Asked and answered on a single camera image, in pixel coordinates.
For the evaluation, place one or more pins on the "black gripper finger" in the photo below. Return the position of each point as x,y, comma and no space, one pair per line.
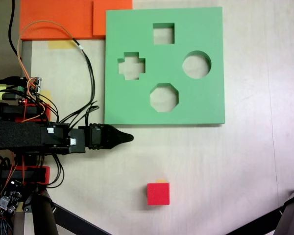
118,137

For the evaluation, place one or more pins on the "red square block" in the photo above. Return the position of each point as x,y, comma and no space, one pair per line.
158,194

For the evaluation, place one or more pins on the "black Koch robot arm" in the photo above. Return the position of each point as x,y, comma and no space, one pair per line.
19,137

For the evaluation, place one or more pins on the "small yellow tape square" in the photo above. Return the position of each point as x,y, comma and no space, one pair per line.
46,94

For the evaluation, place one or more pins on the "large orange foam block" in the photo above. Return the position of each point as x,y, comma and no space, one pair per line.
51,12

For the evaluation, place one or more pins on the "yellow tape marker with line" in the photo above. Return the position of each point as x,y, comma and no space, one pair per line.
161,181

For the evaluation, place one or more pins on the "red and black table clamp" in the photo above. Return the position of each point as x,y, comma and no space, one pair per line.
46,175
14,111

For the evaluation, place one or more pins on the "circuit board with green terminal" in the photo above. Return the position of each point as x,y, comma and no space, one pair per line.
36,85

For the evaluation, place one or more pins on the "flat black tripod strut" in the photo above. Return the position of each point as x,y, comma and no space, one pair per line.
76,220
259,224

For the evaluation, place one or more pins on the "green shape sorting board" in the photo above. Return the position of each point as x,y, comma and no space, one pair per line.
198,102

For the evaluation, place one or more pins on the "round black tripod leg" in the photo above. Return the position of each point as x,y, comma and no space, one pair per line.
44,215

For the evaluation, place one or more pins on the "long yellow tape strip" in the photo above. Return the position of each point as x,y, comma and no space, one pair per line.
58,44

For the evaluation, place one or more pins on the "black circuit board with capacitors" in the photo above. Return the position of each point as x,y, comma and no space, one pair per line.
8,198

